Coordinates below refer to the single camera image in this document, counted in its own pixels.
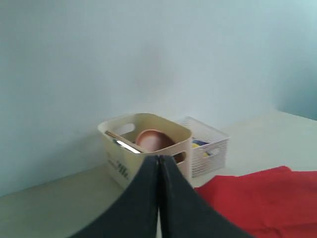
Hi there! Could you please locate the white perforated plastic basket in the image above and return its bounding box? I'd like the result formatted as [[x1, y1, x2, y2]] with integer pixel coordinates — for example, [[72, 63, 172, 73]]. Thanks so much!
[[177, 117, 230, 178]]

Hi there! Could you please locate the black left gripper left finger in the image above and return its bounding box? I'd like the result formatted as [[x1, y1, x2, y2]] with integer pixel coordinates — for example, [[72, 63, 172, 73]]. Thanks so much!
[[72, 156, 159, 238]]

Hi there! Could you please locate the small blue milk carton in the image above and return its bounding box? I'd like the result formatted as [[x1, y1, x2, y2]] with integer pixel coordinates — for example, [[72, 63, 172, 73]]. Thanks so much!
[[192, 138, 209, 148]]

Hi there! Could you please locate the wooden chopstick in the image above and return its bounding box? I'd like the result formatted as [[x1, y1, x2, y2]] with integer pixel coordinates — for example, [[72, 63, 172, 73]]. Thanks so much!
[[105, 130, 147, 154]]

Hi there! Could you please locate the brown wooden plate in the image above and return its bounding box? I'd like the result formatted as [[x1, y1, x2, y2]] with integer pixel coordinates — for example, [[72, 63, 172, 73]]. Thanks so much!
[[133, 129, 183, 152]]

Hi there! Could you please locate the cream plastic bin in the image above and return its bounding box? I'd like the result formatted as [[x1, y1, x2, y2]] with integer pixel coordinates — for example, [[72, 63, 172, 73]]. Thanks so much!
[[98, 113, 192, 188]]

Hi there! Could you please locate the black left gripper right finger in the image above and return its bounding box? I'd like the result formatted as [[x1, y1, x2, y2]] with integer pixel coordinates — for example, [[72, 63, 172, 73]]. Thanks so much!
[[158, 156, 252, 238]]

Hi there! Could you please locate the red paper table mat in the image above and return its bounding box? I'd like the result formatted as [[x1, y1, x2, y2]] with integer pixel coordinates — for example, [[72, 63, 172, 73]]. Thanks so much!
[[195, 166, 317, 238]]

